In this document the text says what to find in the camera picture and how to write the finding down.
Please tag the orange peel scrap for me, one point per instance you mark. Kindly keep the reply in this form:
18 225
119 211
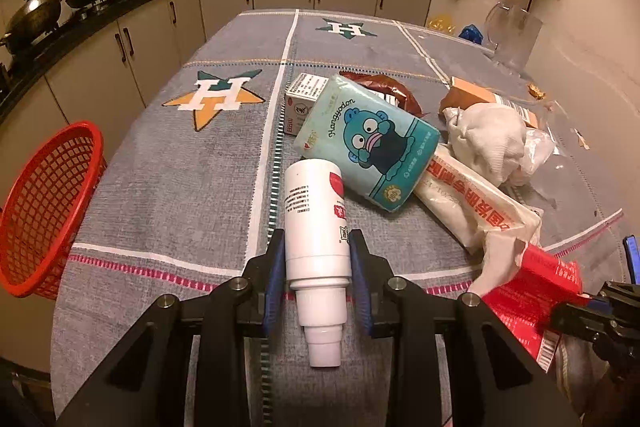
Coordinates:
536 92

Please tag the orange cardboard box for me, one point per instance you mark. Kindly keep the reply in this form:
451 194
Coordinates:
463 94

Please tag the white plastic bottle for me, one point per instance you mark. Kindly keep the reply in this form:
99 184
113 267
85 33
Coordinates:
317 262

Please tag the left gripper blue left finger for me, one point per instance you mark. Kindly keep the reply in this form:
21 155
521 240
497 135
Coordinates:
272 294

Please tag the teal tissue pack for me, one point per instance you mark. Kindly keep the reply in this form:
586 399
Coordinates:
381 149

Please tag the white cloth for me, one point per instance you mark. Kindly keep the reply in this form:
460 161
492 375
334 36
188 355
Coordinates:
494 141

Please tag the lidded steel wok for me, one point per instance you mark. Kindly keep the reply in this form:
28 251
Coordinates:
33 19

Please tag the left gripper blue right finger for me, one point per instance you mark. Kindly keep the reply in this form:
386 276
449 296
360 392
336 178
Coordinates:
375 311

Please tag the grey star tablecloth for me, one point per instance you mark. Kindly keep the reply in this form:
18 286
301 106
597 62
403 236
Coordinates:
159 319

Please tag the red plastic basket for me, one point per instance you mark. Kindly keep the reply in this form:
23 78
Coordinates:
45 208

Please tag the red paper package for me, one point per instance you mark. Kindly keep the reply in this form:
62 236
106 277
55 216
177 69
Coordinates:
523 290

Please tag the small white carton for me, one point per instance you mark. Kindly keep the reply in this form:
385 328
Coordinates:
299 99

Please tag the white orange long wrapper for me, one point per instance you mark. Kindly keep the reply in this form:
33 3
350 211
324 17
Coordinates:
480 216

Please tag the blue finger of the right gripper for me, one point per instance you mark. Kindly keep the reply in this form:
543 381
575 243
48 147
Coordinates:
632 251

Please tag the brown snack wrapper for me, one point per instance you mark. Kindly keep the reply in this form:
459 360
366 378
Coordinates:
388 86

